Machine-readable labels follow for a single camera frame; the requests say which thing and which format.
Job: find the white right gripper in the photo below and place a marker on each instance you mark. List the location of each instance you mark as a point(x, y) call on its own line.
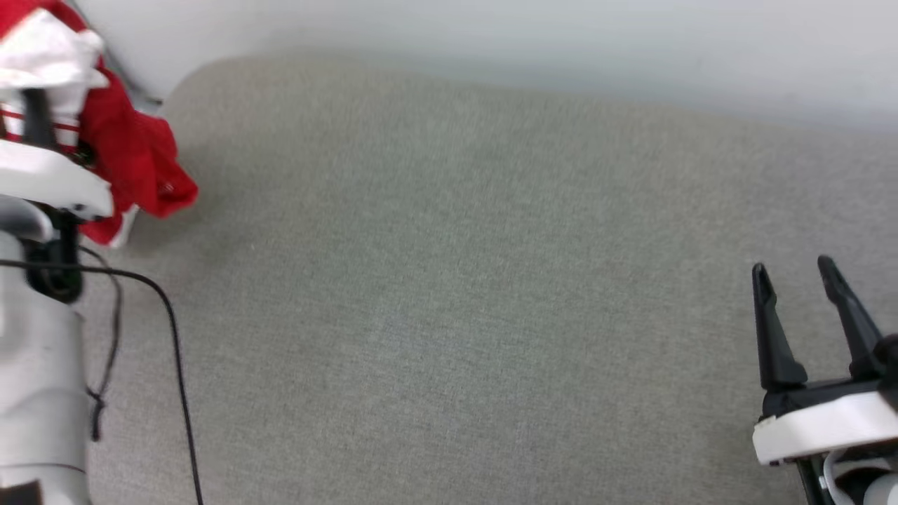
point(828, 424)

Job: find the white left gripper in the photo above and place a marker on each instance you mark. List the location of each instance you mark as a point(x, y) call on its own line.
point(49, 179)

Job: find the red and white basketball jersey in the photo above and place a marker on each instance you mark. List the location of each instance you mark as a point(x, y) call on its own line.
point(133, 151)

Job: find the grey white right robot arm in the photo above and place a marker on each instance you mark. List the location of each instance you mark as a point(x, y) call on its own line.
point(877, 487)

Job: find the grey fabric sofa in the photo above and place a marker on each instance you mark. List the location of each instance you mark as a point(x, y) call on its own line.
point(491, 294)

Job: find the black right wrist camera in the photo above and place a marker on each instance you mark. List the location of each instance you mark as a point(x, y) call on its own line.
point(889, 372)

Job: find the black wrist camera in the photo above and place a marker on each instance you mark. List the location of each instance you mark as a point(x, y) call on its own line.
point(889, 372)
point(55, 270)

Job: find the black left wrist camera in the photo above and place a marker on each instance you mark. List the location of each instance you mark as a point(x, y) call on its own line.
point(55, 270)

